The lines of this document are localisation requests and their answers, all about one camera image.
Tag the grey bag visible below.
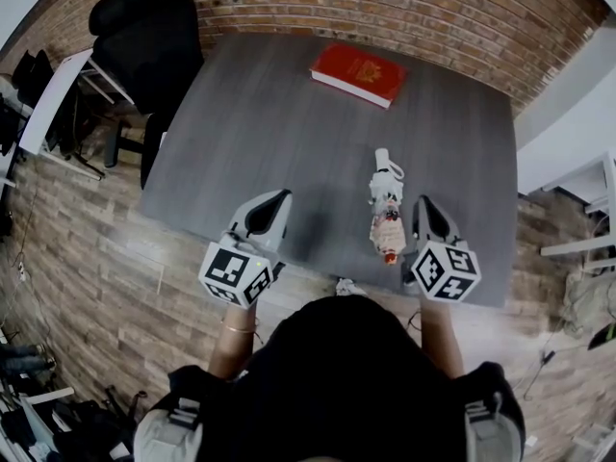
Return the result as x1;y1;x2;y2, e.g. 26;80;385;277
560;268;616;342

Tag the black high-back office chair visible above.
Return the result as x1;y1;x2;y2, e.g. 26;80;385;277
88;0;207;191

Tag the person's right forearm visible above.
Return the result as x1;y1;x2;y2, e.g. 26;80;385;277
420;298;467;380

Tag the white metal-frame desk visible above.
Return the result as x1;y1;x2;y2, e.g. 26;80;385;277
519;149;616;274

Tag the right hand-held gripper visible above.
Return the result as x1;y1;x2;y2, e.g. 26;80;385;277
401;194;482;304

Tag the white umbrella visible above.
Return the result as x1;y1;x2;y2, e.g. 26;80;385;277
367;147;408;266

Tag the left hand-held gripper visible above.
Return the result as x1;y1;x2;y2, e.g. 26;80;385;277
197;189;294;312

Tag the person's left forearm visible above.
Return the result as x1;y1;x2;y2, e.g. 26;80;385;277
206;303;260;380

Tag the grey shoulder strap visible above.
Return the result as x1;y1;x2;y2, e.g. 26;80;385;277
462;399;511;462
133;397;203;462

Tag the black swivel chair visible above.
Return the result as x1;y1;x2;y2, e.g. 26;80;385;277
52;385;148;462

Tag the red book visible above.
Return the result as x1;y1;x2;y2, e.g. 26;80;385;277
308;42;410;111

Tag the person's black shirt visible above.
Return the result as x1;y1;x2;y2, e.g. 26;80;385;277
167;295;526;462

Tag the black green device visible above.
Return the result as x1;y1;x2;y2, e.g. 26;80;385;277
587;322;616;351

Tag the white rectangular desk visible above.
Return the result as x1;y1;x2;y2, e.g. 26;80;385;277
17;48;137;182

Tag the person's shoe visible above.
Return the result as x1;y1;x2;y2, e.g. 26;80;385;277
334;277;370;298

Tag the dark grey table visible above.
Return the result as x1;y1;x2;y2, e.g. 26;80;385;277
139;34;521;310

